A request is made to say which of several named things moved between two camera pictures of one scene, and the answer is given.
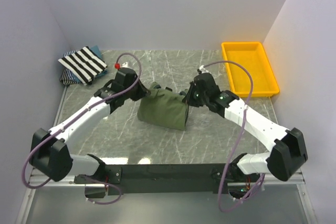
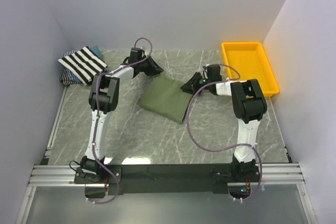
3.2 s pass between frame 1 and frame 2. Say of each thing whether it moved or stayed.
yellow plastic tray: stayed
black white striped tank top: stayed
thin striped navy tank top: stayed
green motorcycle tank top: moved
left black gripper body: moved
